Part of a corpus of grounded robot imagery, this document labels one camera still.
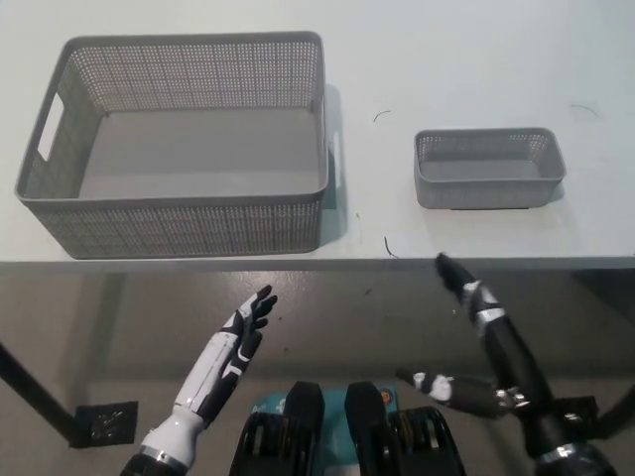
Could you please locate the large grey perforated basket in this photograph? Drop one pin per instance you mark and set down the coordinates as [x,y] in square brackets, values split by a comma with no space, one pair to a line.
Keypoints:
[188,223]

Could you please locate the black table leg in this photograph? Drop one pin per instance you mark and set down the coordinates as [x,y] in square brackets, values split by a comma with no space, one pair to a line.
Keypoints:
[617,411]
[35,392]

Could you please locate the small grey perforated basket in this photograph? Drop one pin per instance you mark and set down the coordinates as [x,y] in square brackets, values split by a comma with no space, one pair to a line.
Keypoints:
[488,193]

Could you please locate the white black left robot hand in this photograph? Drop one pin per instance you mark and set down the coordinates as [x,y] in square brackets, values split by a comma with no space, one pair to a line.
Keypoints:
[225,347]

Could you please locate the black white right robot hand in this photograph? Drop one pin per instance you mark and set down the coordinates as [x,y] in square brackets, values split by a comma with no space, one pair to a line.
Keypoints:
[511,362]

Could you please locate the black teal robot body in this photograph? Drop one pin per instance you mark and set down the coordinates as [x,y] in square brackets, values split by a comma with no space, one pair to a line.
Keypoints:
[307,431]

